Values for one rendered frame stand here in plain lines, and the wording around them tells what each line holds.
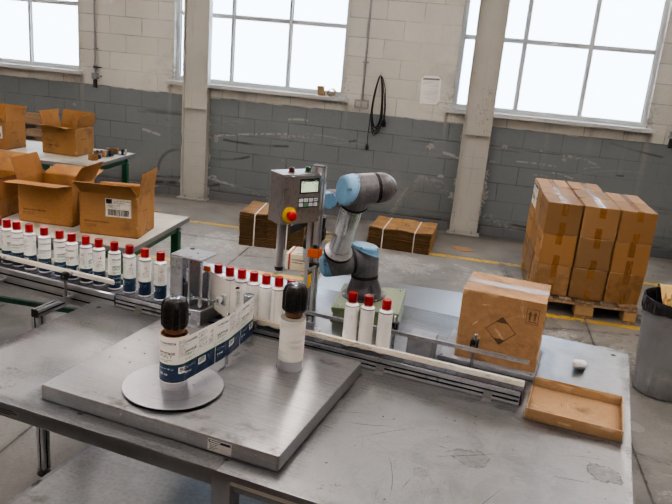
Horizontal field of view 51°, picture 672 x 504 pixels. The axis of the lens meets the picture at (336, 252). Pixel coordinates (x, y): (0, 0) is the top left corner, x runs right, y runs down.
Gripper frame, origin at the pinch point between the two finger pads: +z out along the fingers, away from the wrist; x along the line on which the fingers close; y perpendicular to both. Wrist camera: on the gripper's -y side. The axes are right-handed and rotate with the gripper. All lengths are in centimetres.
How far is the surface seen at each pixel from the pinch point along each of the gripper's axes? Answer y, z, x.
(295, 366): 19, 10, -89
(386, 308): 45, -6, -64
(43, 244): -106, 1, -38
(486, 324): 81, 0, -49
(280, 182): 0, -44, -55
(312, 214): 11, -32, -47
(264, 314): -2, 7, -57
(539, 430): 100, 16, -90
